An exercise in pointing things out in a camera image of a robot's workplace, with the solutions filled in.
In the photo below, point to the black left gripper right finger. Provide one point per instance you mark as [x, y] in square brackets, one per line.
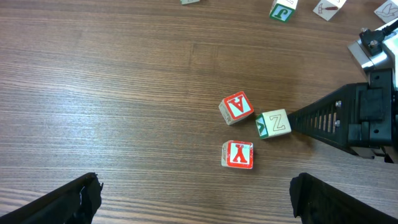
[317, 202]

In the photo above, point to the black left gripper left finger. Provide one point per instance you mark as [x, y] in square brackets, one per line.
[74, 202]

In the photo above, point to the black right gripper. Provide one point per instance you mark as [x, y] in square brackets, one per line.
[374, 130]

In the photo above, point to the plain Z wooden block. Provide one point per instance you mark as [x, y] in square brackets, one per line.
[273, 123]

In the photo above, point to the red letter Y block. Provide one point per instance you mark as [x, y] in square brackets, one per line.
[237, 154]

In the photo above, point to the red letter A block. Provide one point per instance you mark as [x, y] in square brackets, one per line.
[236, 107]

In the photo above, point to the hammer picture wooden block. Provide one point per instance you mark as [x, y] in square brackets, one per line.
[326, 9]

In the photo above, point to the bird picture wooden block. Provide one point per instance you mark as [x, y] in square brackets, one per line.
[387, 11]

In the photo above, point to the green J side block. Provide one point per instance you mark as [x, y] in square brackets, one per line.
[282, 10]

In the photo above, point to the plain pale wooden block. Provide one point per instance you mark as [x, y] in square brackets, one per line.
[184, 2]

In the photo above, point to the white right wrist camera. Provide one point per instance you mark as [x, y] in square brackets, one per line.
[376, 49]

